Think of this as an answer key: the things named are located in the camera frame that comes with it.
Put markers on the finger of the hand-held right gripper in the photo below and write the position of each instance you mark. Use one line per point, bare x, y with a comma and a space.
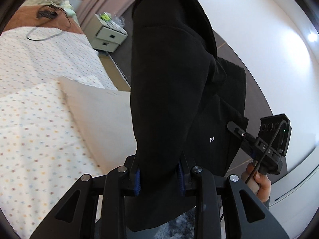
236, 128
248, 149

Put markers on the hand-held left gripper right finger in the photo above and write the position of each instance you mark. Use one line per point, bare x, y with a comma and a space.
181, 179

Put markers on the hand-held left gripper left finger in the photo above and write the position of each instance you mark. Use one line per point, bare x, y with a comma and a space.
137, 183

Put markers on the black button jacket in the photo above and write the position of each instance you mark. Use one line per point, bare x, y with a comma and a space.
169, 79

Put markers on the person's right forearm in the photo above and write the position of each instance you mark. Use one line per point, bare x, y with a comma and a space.
266, 203

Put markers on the person's right hand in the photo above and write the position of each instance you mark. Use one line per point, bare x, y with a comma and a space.
263, 183

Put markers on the blue grey shaggy rug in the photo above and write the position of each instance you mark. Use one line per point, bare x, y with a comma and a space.
179, 221

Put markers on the folded beige blanket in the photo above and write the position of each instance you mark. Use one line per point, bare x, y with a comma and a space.
104, 119

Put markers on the white dotted bed sheet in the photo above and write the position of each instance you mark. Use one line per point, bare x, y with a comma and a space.
37, 119

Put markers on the round ceiling spotlight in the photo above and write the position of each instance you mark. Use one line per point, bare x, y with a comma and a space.
313, 37

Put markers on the white nightstand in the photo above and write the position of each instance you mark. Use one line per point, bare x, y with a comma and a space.
109, 36

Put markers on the clear plastic bundle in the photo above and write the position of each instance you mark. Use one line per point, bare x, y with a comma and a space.
116, 22

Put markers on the green item on nightstand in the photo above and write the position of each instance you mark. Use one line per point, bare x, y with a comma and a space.
105, 16

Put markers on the pale green cloth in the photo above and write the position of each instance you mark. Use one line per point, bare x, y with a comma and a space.
68, 7

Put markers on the black electronic device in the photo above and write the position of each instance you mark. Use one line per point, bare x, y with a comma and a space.
47, 12

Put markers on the orange quilt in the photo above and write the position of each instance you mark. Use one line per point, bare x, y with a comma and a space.
22, 17

